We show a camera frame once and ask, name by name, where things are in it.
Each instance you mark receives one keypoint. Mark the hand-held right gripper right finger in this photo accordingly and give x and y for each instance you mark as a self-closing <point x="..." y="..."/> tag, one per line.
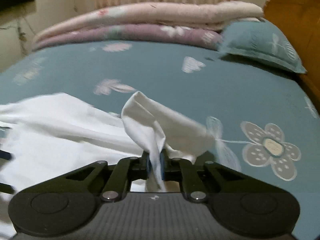
<point x="162" y="165"/>

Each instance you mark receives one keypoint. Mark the white printed long-sleeved shirt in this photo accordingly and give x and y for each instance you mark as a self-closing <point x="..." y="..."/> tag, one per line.
<point x="62" y="135"/>

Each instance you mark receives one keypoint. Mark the pink floral quilt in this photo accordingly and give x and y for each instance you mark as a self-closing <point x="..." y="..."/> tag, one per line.
<point x="162" y="13"/>

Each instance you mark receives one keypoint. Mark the purple floral quilt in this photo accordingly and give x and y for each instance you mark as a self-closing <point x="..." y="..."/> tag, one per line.
<point x="130" y="33"/>

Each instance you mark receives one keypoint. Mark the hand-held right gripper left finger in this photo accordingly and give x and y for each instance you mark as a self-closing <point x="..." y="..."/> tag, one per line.
<point x="149" y="165"/>

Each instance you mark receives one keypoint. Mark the teal floral pillow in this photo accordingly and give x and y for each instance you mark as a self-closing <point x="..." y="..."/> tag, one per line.
<point x="260" y="42"/>

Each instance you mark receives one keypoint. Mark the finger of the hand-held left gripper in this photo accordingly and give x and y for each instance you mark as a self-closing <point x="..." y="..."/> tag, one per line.
<point x="7" y="189"/>
<point x="6" y="155"/>

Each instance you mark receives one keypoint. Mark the wooden headboard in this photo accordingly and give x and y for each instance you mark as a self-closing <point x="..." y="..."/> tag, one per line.
<point x="295" y="12"/>

